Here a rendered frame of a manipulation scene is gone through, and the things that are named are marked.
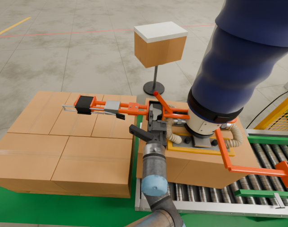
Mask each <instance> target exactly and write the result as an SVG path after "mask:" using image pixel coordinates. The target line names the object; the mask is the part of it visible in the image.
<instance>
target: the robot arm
mask: <svg viewBox="0 0 288 227"><path fill-rule="evenodd" d="M160 114H162V111H161V110H159V109H155V108H153V104H151V105H150V107H149V121H148V127H147V131H145V130H143V129H141V128H139V127H137V126H135V125H133V124H131V125H130V126H129V133H131V134H132V135H134V136H136V137H138V138H140V139H142V140H144V141H145V142H146V145H145V146H144V147H143V164H142V182H141V190H142V193H143V195H144V196H145V197H146V199H147V202H148V204H149V206H150V208H151V211H152V213H151V214H149V215H147V216H145V217H143V218H141V219H139V220H137V221H135V222H133V223H131V224H129V225H127V226H124V227H186V226H185V224H184V221H183V219H182V218H181V216H180V214H179V213H178V211H177V209H176V207H175V205H174V203H173V201H172V199H171V197H170V195H169V193H168V192H167V187H168V183H167V168H166V153H165V149H166V146H167V142H166V135H167V125H166V121H162V120H157V116H158V115H160ZM155 120H157V121H155Z"/></svg>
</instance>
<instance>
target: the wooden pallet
mask: <svg viewBox="0 0 288 227"><path fill-rule="evenodd" d="M134 154H135V150H134ZM133 159H134V155H133ZM9 190H11V191H14V192H17V193H33V194H52V195H78V196H97V197H115V198H131V187H130V195H114V194H96V193H77V192H59V191H32V190H14V189H9Z"/></svg>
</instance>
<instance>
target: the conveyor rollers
mask: <svg viewBox="0 0 288 227"><path fill-rule="evenodd" d="M250 146H251V144H250ZM253 146H254V148H255V149H256V151H257V153H258V155H259V157H260V159H261V161H262V163H263V165H264V167H265V168H267V169H272V166H271V165H270V163H269V161H268V159H267V157H266V155H265V153H264V152H263V150H262V148H261V146H260V144H259V143H253ZM262 146H263V148H264V149H265V151H266V153H267V155H268V157H269V159H270V160H271V162H272V164H273V166H274V168H275V169H276V167H275V165H276V164H278V163H279V161H278V160H277V158H276V156H275V154H274V153H273V151H272V149H271V148H270V146H269V144H262ZM271 146H272V148H273V150H274V151H275V153H276V154H277V156H278V158H279V160H280V162H282V161H286V162H288V160H287V159H286V157H285V156H284V154H283V152H282V150H283V151H284V153H285V154H286V156H287V158H288V146H287V145H280V147H281V148H282V150H281V149H280V147H279V146H278V145H277V144H271ZM251 148H252V146H251ZM252 151H253V153H254V155H255V158H256V160H257V163H258V165H259V168H262V167H261V165H260V163H259V161H258V159H257V156H256V154H255V152H254V150H253V148H252ZM258 176H259V178H260V181H261V182H262V185H263V187H264V189H265V190H266V191H273V189H272V187H271V185H270V183H269V181H268V179H267V177H266V175H258ZM248 177H249V179H250V182H251V184H252V187H253V189H254V190H261V187H260V185H259V183H258V180H257V178H256V176H255V174H249V175H248ZM269 177H270V179H271V181H272V183H273V185H274V187H275V189H276V191H284V189H283V187H282V185H281V184H280V182H279V180H278V178H277V177H276V176H269ZM280 179H281V177H280ZM239 181H240V183H241V186H242V189H245V190H250V187H249V185H248V182H247V180H246V178H245V177H243V178H241V179H240V180H239ZM281 181H282V183H283V184H284V182H283V180H282V179H281ZM167 183H168V187H167V192H168V193H169V195H170V197H171V189H170V182H167ZM230 186H231V189H232V192H233V195H234V191H237V190H239V188H238V185H237V182H236V181H235V182H233V183H231V184H230ZM284 186H285V184H284ZM186 187H187V194H188V200H189V201H192V202H195V196H194V189H193V185H188V184H186ZM285 188H286V190H287V191H288V188H287V187H286V186H285ZM209 190H210V194H211V199H212V202H213V203H219V202H220V201H219V198H218V194H217V190H216V188H211V187H209ZM220 190H221V193H222V196H223V200H224V203H229V204H232V202H231V199H230V195H229V192H228V189H227V186H226V187H224V188H222V189H220ZM175 192H176V201H183V194H182V186H181V183H175ZM198 192H199V197H200V202H207V196H206V192H205V187H204V186H198ZM234 198H235V201H236V203H237V204H244V202H243V199H242V197H241V196H235V195H234ZM257 198H258V201H259V203H260V205H268V203H267V201H266V199H265V198H264V197H257ZM140 199H146V197H145V196H144V195H143V193H142V190H140ZM246 199H247V202H248V204H256V203H255V200H254V198H253V197H246ZM269 200H270V202H271V204H272V205H274V206H279V204H278V202H277V200H276V198H269ZM281 200H282V202H283V204H284V206H288V199H282V198H281Z"/></svg>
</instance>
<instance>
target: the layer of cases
mask: <svg viewBox="0 0 288 227"><path fill-rule="evenodd" d="M79 95H83V96H93V97H94V96H96V99H97V100H98V101H107V100H113V101H120V102H121V103H127V104H129V102H132V103H137V96H130V95H106V94H89V93H71V92H55V91H38V92H37V93H36V95H35V96H34V97H33V99H32V100H31V101H30V103H29V104H28V105H27V106H26V108H25V109H24V110H23V111H22V113H21V114H20V115H19V117H18V118H17V119H16V121H15V122H14V123H13V125H12V126H11V127H10V129H9V130H8V131H7V133H6V134H5V135H4V136H3V137H2V139H1V140H0V186H1V187H3V188H6V189H14V190H32V191H59V192H77V193H96V194H114V195H130V190H131V176H132V165H133V155H134V145H135V136H134V135H132V134H131V133H129V126H130V125H131V124H133V125H135V126H136V120H137V116H133V115H128V114H127V113H120V114H124V115H125V120H122V119H119V118H116V116H115V115H106V114H97V113H92V114H91V115H87V114H78V113H77V112H73V111H64V109H63V107H62V105H70V106H73V105H74V102H75V101H76V100H77V98H78V96H79Z"/></svg>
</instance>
